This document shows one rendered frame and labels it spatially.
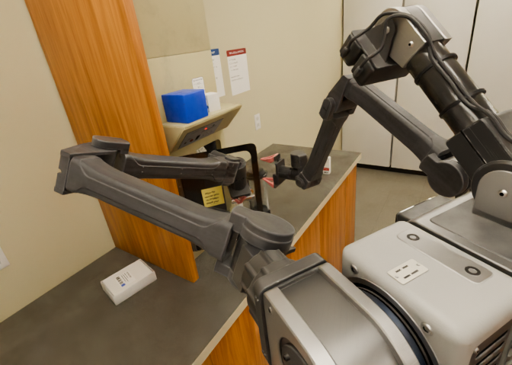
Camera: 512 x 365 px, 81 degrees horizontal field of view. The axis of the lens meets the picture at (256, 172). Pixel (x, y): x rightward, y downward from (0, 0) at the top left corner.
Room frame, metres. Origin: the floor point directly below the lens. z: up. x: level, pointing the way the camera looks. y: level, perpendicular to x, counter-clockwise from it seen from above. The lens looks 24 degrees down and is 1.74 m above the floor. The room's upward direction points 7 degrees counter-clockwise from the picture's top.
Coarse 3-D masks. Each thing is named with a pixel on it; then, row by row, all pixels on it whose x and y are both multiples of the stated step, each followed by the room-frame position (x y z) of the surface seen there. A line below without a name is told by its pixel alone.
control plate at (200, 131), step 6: (204, 126) 1.02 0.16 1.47; (210, 126) 1.06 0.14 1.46; (216, 126) 1.11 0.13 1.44; (192, 132) 0.97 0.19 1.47; (198, 132) 1.01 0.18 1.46; (204, 132) 1.06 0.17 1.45; (210, 132) 1.11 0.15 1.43; (186, 138) 0.97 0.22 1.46; (192, 138) 1.01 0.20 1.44; (198, 138) 1.05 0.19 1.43; (186, 144) 1.01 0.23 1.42
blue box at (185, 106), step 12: (168, 96) 0.98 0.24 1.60; (180, 96) 0.95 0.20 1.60; (192, 96) 0.97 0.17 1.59; (204, 96) 1.02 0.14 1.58; (168, 108) 0.98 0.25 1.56; (180, 108) 0.95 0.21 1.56; (192, 108) 0.96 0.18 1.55; (204, 108) 1.01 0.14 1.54; (168, 120) 0.99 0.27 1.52; (180, 120) 0.96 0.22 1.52; (192, 120) 0.96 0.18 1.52
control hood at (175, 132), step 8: (224, 104) 1.18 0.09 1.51; (232, 104) 1.16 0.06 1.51; (240, 104) 1.16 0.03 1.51; (208, 112) 1.08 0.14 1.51; (216, 112) 1.06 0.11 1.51; (224, 112) 1.08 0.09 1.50; (232, 112) 1.14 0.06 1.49; (200, 120) 0.98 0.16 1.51; (208, 120) 1.01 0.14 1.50; (216, 120) 1.07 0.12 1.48; (224, 120) 1.13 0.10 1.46; (168, 128) 0.94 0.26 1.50; (176, 128) 0.92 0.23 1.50; (184, 128) 0.91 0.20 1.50; (192, 128) 0.95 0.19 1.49; (168, 136) 0.95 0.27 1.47; (176, 136) 0.93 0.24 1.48; (184, 136) 0.95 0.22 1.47; (168, 144) 0.96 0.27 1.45; (176, 144) 0.94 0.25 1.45
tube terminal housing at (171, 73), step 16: (160, 64) 1.03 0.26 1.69; (176, 64) 1.08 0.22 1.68; (192, 64) 1.14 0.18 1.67; (208, 64) 1.21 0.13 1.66; (160, 80) 1.02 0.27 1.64; (176, 80) 1.07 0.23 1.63; (208, 80) 1.20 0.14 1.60; (160, 96) 1.01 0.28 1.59; (160, 112) 0.99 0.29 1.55; (192, 144) 1.08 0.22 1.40; (224, 144) 1.23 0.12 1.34
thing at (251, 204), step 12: (252, 144) 1.04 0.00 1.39; (180, 156) 0.98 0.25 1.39; (192, 156) 0.99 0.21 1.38; (204, 156) 1.00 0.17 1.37; (240, 156) 1.02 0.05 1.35; (252, 156) 1.03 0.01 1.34; (252, 168) 1.03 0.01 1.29; (192, 180) 0.99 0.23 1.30; (204, 180) 0.99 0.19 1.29; (252, 180) 1.03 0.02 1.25; (192, 192) 0.98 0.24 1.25; (228, 192) 1.01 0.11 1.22; (228, 204) 1.01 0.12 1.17; (240, 204) 1.02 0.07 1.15; (252, 204) 1.03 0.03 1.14
